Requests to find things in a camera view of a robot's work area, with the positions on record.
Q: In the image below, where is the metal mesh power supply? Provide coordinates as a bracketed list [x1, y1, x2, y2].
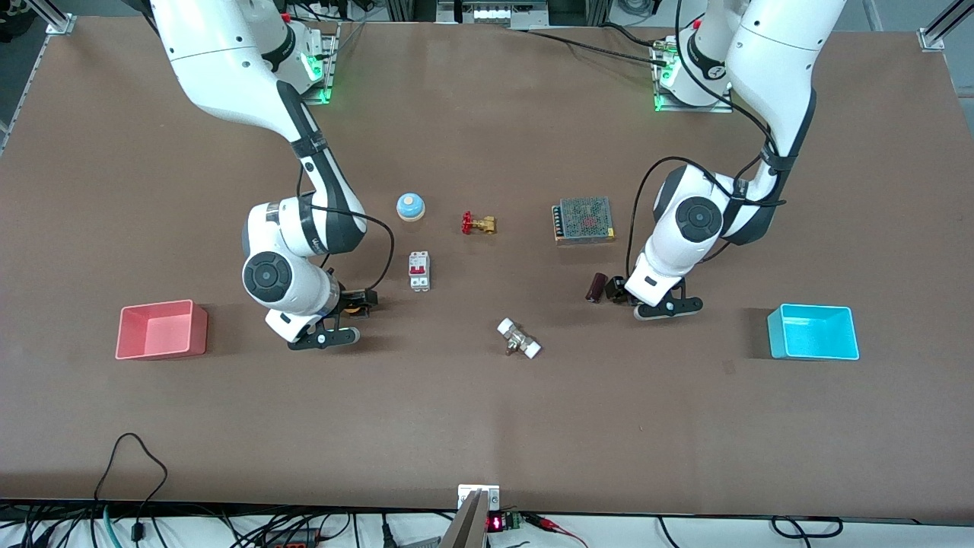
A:
[552, 196, 616, 246]

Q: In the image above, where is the pink plastic box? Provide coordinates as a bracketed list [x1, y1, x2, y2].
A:
[115, 299, 208, 361]

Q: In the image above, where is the cyan plastic box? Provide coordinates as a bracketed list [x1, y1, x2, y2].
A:
[766, 303, 861, 362]

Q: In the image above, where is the red alligator clip lead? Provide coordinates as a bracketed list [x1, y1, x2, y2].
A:
[525, 515, 588, 548]

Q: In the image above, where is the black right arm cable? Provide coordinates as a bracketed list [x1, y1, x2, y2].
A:
[295, 164, 396, 298]

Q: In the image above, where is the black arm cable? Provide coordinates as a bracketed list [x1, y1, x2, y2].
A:
[295, 164, 396, 298]
[625, 0, 788, 284]

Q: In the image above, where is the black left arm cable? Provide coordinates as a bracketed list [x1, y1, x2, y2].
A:
[625, 0, 788, 284]

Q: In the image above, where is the aluminium left arm base plate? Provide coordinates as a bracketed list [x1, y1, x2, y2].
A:
[651, 37, 734, 115]

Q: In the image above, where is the black looped cable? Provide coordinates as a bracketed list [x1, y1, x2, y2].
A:
[93, 432, 170, 543]

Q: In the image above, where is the aluminium right arm base plate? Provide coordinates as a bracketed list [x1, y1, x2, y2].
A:
[301, 21, 341, 105]

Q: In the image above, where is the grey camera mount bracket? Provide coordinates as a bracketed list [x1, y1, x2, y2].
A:
[438, 484, 501, 548]

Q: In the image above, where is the aluminium frame profile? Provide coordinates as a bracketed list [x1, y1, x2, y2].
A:
[917, 0, 974, 52]
[30, 0, 78, 36]

